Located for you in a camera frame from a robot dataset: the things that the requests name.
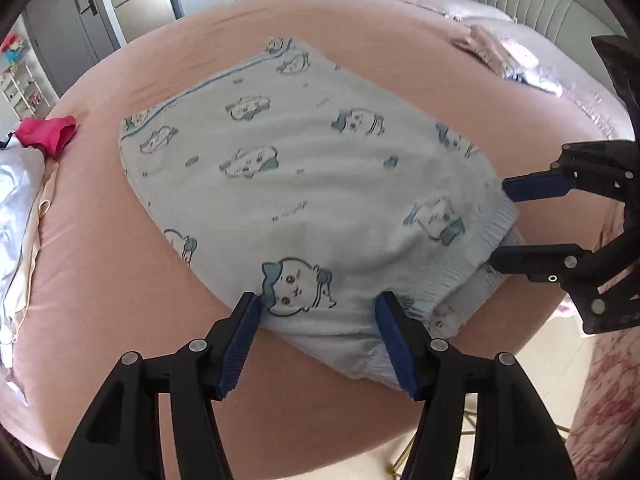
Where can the cream garment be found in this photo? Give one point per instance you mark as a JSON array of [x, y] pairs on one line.
[[45, 195]]

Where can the white blue-print pajama pants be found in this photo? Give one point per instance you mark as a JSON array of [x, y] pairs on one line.
[[310, 185]]

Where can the bed with pink sheet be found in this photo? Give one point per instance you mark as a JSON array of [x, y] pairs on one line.
[[125, 260]]

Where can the magenta garment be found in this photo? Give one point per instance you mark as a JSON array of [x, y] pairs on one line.
[[45, 132]]

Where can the pink cartoon-print pajama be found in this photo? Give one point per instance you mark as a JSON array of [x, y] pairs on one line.
[[480, 45]]

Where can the grey door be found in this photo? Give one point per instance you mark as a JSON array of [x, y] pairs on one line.
[[65, 20]]

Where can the silver fridge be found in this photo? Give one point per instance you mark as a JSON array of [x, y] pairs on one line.
[[140, 5]]

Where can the red and blue plush toy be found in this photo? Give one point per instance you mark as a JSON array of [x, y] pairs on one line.
[[12, 50]]

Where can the pile of unfolded clothes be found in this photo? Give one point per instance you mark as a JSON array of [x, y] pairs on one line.
[[15, 195]]

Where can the white shelf rack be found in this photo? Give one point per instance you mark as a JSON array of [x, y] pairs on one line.
[[22, 87]]

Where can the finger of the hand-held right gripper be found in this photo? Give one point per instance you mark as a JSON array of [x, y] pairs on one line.
[[530, 187], [530, 262]]

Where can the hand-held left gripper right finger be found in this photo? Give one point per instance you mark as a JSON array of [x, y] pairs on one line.
[[397, 350]]

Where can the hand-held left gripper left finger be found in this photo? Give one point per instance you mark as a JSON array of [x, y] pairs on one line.
[[240, 350]]

